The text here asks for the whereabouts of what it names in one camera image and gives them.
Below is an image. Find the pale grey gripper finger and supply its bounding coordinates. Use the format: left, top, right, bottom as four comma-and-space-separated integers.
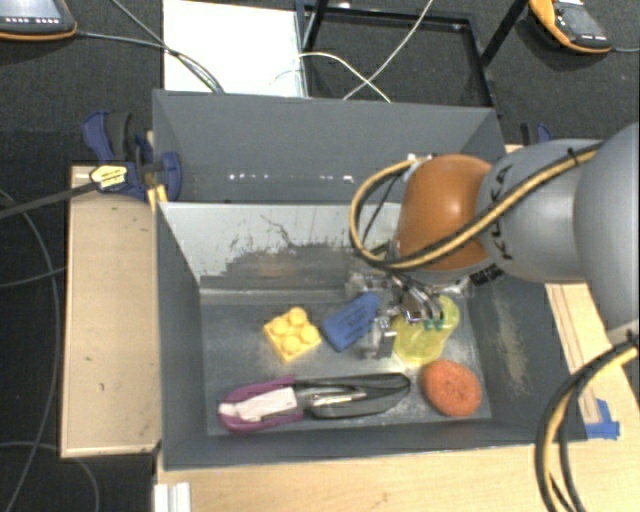
344, 271, 390, 304
358, 317, 400, 361

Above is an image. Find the clear yellow plastic piece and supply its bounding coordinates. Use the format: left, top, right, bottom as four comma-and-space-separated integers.
390, 294, 461, 371

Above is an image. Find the blue flat sponge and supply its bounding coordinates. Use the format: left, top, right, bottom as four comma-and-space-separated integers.
319, 291, 383, 353

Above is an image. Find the orange round scrubber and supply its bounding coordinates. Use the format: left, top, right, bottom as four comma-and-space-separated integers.
419, 359, 483, 418

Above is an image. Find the yellow toy brick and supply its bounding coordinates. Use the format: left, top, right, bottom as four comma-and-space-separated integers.
262, 305, 323, 364

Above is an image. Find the purple and white hand tool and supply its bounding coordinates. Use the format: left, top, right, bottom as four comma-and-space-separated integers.
217, 375, 302, 433

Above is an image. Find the grey metal bin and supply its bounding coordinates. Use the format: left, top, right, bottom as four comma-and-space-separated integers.
151, 88, 587, 471

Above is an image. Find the pale wood board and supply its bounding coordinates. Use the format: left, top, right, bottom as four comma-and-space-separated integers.
59, 164, 164, 459

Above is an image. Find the black cylinder on white bracket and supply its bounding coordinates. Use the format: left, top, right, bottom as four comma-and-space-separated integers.
448, 266, 505, 302

